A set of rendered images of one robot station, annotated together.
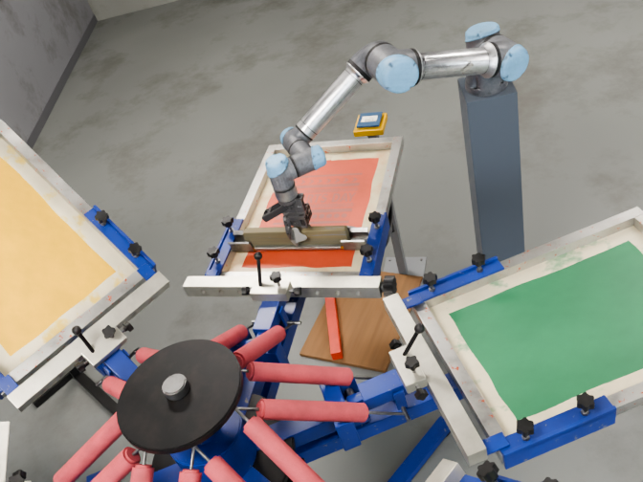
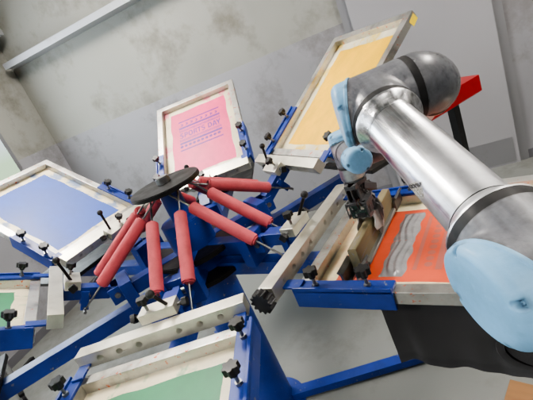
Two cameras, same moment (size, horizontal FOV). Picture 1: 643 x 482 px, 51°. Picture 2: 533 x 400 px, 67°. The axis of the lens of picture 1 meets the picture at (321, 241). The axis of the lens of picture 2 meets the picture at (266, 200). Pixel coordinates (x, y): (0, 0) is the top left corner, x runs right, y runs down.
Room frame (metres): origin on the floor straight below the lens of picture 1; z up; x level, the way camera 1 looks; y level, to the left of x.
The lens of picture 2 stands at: (1.79, -1.13, 1.65)
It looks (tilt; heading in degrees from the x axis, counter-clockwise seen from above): 19 degrees down; 104
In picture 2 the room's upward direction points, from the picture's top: 23 degrees counter-clockwise
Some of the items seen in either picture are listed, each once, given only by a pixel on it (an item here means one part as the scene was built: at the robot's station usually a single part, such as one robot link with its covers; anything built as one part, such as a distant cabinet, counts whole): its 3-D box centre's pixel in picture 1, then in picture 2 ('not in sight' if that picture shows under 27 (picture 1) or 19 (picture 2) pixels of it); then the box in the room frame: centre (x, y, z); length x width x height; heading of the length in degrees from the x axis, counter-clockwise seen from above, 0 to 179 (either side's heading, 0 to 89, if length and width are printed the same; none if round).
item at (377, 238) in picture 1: (374, 249); (343, 293); (1.66, -0.16, 0.97); 0.30 x 0.05 x 0.07; 155
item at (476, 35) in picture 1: (483, 44); not in sight; (2.06, -0.75, 1.37); 0.13 x 0.12 x 0.14; 10
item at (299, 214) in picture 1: (294, 209); (358, 196); (1.78, 0.05, 1.15); 0.09 x 0.08 x 0.12; 65
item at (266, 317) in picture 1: (270, 313); (285, 235); (1.48, 0.22, 1.02); 0.17 x 0.06 x 0.05; 155
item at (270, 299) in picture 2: (386, 287); (265, 298); (1.44, -0.15, 1.02); 0.07 x 0.06 x 0.07; 155
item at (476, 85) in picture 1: (485, 73); not in sight; (2.07, -0.75, 1.25); 0.15 x 0.15 x 0.10
